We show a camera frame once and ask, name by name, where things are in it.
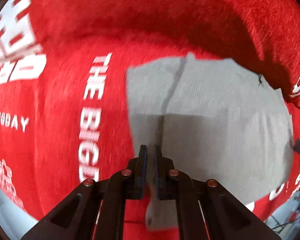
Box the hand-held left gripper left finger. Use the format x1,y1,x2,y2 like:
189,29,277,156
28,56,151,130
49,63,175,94
21,145,148,240

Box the red printed blanket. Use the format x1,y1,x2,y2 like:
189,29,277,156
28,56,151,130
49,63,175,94
0,0,300,240

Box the grey sweater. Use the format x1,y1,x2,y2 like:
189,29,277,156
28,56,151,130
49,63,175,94
125,52,295,231

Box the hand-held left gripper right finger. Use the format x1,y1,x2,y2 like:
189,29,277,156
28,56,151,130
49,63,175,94
153,145,282,240

